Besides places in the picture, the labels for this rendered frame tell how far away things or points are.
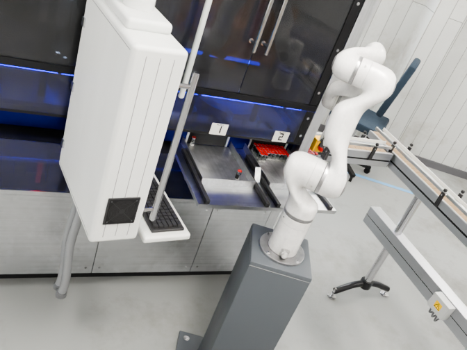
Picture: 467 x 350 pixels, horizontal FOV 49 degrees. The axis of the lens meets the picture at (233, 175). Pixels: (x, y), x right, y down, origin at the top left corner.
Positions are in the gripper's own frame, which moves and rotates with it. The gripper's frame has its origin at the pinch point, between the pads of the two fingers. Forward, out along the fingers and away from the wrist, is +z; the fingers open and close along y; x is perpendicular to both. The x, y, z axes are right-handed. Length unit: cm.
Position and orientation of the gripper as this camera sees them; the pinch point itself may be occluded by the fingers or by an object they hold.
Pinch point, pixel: (324, 154)
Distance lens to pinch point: 235.4
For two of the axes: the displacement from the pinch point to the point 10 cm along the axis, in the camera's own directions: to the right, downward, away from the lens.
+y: -9.0, -0.7, -4.4
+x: 3.2, 5.8, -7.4
